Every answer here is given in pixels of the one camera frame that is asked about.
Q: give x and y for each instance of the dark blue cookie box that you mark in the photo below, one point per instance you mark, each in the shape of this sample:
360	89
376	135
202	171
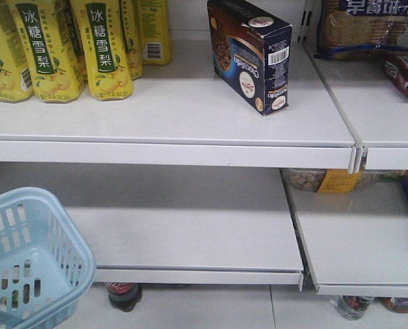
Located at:
251	52

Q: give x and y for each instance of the light blue shopping basket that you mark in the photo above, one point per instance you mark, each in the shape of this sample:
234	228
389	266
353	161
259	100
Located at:
46	265

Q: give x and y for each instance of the white store shelving unit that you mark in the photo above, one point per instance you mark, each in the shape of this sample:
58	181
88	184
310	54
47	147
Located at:
180	183

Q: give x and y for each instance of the yellow labelled biscuit tub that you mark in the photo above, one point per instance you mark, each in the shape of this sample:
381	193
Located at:
335	180

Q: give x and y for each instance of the dark cola bottle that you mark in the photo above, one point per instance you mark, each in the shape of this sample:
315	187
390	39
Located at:
124	295

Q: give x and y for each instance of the yellow pear drink bottle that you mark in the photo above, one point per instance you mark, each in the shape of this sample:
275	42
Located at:
131	38
107	67
52	63
155	31
15	79

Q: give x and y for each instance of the clear breakfast biscuit bag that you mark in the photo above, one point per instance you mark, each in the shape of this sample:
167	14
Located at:
352	30

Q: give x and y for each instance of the clear bottle red label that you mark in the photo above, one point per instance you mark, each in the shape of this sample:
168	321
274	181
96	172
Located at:
353	307

